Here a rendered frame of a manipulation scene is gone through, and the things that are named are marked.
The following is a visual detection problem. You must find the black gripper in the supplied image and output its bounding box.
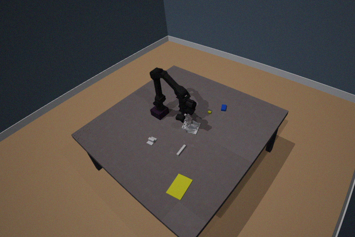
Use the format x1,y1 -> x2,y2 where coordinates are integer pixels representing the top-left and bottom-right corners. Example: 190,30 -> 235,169
176,105 -> 188,123

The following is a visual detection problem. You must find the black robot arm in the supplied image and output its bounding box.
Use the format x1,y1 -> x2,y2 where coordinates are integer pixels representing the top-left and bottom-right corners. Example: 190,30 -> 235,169
149,68 -> 197,115

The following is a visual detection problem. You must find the yellow flat plate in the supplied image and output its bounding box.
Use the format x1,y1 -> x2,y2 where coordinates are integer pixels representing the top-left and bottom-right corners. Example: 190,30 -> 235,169
166,174 -> 193,200

